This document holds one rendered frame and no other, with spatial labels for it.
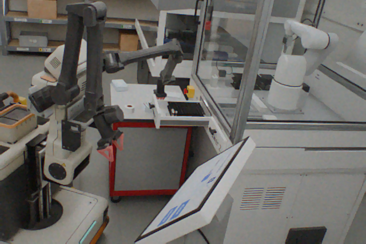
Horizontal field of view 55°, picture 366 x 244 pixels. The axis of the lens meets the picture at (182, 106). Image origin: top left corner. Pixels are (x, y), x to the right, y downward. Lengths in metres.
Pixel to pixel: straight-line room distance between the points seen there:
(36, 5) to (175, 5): 3.24
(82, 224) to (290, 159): 1.27
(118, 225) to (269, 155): 1.25
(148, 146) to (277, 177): 0.94
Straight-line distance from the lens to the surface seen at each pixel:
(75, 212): 2.36
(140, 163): 2.60
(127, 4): 6.21
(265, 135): 1.88
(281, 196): 2.21
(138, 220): 2.71
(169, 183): 2.75
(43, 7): 5.77
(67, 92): 1.49
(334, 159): 2.19
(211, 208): 1.06
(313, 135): 2.02
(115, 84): 2.79
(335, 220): 2.56
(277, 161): 2.01
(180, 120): 2.17
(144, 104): 2.50
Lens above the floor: 1.86
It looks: 25 degrees down
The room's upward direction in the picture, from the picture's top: 8 degrees clockwise
